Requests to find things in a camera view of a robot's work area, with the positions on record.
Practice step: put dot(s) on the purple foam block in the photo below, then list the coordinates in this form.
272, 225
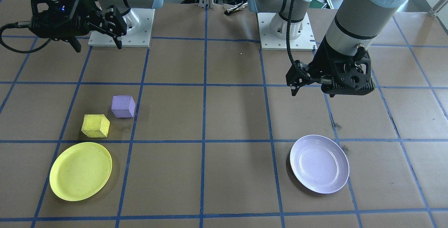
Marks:
122, 107

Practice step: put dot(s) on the yellow foam block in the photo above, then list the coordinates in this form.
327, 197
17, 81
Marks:
94, 126

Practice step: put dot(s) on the green flat box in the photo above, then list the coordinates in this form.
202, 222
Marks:
318, 4

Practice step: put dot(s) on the purple plate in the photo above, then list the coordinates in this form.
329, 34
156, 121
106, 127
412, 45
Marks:
318, 165

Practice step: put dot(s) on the silver metal tool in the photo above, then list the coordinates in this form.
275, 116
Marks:
235, 8

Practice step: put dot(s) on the aluminium profile bar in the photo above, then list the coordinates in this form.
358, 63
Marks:
440, 8

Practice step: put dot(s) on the yellow plate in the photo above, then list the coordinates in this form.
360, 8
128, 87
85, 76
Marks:
80, 175

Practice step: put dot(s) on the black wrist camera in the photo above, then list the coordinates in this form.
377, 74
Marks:
350, 88
59, 28

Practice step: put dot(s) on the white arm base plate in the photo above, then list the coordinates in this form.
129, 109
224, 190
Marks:
269, 39
140, 35

